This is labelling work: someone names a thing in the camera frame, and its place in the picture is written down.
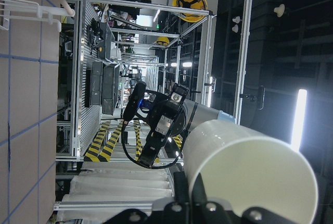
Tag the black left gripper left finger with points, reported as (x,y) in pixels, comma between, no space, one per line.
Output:
(181,193)

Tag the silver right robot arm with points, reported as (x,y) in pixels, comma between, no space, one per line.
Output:
(196,114)

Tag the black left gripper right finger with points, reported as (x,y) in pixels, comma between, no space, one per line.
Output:
(198,195)

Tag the white light bar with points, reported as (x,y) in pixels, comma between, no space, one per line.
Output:
(299,117)

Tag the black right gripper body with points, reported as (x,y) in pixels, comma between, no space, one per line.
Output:
(166,116)

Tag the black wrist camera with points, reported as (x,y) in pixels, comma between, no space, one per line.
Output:
(134,101)

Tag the yellow hard hat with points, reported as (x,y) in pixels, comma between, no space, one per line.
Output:
(162,40)
(190,4)

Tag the white rack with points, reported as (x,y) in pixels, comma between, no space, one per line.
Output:
(33,11)

